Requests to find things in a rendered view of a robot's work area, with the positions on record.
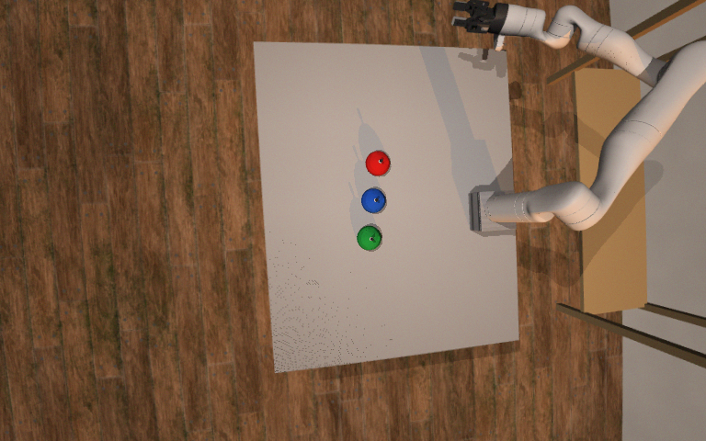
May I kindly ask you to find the blue dome bell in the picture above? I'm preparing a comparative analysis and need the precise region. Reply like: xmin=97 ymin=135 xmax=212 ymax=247
xmin=361 ymin=188 xmax=385 ymax=213

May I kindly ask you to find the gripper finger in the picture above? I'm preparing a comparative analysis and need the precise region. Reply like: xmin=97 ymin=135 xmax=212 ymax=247
xmin=453 ymin=0 xmax=489 ymax=16
xmin=451 ymin=11 xmax=490 ymax=34

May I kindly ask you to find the red bell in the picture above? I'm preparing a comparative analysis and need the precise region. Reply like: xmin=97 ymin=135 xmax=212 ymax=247
xmin=365 ymin=151 xmax=390 ymax=175

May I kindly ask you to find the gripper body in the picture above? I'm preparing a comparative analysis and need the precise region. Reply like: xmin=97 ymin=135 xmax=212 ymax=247
xmin=473 ymin=3 xmax=509 ymax=34

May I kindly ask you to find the green bell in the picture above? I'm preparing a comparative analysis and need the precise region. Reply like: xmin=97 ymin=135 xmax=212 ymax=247
xmin=357 ymin=226 xmax=381 ymax=250

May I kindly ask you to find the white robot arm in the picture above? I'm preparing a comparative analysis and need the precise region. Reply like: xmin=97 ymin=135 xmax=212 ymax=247
xmin=484 ymin=4 xmax=706 ymax=231

